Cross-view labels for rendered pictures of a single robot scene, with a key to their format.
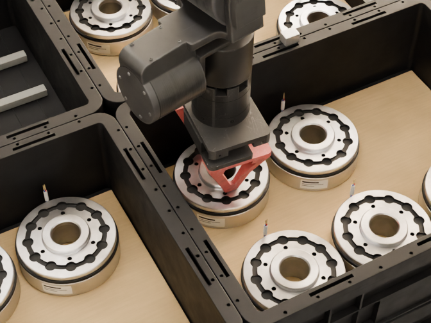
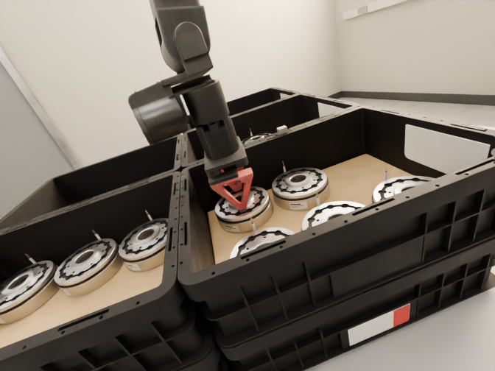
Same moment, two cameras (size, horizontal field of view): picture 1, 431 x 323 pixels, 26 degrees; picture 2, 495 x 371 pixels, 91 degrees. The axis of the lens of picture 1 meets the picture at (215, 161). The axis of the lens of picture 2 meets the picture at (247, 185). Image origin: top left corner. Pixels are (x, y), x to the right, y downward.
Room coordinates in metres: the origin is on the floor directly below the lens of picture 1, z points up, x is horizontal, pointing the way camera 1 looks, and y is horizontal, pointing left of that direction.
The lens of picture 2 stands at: (0.29, -0.17, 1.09)
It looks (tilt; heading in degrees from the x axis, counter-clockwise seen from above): 28 degrees down; 23
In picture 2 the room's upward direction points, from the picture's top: 18 degrees counter-clockwise
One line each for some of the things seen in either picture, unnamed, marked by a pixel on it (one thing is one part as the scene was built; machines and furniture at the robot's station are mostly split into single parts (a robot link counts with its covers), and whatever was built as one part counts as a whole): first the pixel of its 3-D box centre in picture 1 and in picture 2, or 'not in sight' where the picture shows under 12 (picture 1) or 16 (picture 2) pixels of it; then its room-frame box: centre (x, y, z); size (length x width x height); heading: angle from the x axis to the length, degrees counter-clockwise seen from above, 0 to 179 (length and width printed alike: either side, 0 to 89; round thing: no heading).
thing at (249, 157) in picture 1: (226, 152); (233, 182); (0.62, -0.01, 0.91); 0.07 x 0.07 x 0.09; 23
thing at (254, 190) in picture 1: (221, 173); (241, 202); (0.64, -0.01, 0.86); 0.10 x 0.10 x 0.01
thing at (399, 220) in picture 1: (383, 227); (339, 221); (0.56, -0.17, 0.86); 0.05 x 0.05 x 0.01
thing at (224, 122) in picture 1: (220, 93); (219, 140); (0.64, -0.01, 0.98); 0.10 x 0.07 x 0.07; 23
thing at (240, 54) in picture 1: (217, 50); (202, 104); (0.63, 0.00, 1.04); 0.07 x 0.06 x 0.07; 128
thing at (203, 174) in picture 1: (221, 170); (241, 199); (0.64, -0.01, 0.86); 0.05 x 0.05 x 0.01
